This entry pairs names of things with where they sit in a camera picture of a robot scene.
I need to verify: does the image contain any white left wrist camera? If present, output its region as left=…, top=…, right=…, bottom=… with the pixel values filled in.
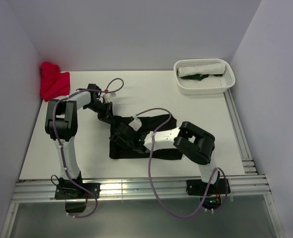
left=103, top=92, right=117, bottom=102

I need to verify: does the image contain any white perforated plastic basket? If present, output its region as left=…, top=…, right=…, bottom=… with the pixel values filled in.
left=174, top=59, right=235, bottom=95

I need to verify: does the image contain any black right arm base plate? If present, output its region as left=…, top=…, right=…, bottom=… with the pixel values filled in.
left=186, top=178, right=231, bottom=196

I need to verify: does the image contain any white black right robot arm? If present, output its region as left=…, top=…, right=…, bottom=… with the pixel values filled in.
left=110, top=119, right=220, bottom=193

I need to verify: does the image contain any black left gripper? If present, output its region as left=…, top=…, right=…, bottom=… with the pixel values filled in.
left=84, top=101, right=116, bottom=125

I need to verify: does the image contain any aluminium frame rail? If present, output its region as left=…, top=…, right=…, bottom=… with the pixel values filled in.
left=1, top=90, right=286, bottom=238

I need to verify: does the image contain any black t shirt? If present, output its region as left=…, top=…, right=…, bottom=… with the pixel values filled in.
left=104, top=114, right=177, bottom=160

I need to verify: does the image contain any rolled white t shirt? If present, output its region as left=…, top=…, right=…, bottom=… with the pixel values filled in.
left=177, top=63, right=226, bottom=77

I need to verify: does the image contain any dark green rolled t shirt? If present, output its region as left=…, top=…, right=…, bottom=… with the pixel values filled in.
left=181, top=74, right=223, bottom=81

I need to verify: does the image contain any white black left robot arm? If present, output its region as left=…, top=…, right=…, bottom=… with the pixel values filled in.
left=45, top=84, right=115, bottom=198

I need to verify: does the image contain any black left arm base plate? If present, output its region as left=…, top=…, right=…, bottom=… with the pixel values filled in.
left=55, top=178, right=101, bottom=200

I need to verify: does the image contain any red t shirt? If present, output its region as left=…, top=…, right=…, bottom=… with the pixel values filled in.
left=40, top=62, right=70, bottom=102

